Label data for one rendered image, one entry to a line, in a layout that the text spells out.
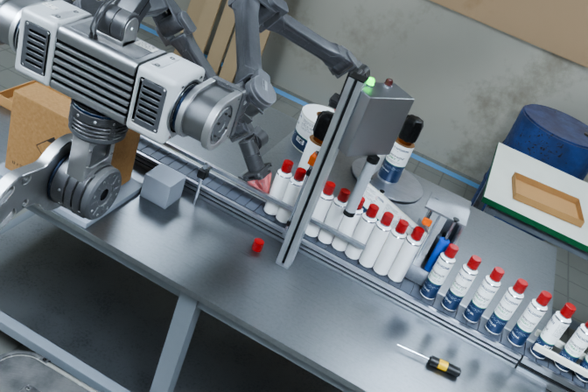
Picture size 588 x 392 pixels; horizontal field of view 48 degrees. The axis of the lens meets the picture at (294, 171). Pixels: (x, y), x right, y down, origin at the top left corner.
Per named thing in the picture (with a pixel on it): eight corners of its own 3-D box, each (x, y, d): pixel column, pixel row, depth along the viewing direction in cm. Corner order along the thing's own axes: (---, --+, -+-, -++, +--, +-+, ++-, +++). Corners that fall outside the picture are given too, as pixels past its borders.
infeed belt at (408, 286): (519, 347, 210) (525, 339, 208) (517, 363, 203) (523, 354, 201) (99, 124, 242) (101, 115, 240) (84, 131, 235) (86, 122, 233)
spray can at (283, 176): (280, 212, 224) (298, 162, 214) (274, 218, 220) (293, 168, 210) (266, 205, 225) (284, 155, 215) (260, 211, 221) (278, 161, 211)
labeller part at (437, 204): (469, 213, 211) (471, 210, 211) (464, 227, 202) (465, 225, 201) (430, 193, 214) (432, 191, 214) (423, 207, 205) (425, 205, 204)
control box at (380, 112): (389, 155, 193) (416, 99, 184) (346, 157, 183) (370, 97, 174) (369, 136, 200) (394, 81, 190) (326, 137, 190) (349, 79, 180)
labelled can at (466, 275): (457, 305, 211) (486, 257, 201) (454, 314, 207) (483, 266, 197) (442, 297, 212) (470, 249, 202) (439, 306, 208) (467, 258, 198)
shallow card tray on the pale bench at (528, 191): (575, 204, 329) (579, 199, 327) (580, 227, 308) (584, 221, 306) (511, 177, 332) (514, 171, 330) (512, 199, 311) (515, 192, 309)
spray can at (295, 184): (292, 220, 222) (312, 171, 212) (284, 226, 218) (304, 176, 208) (281, 213, 224) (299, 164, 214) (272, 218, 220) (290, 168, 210)
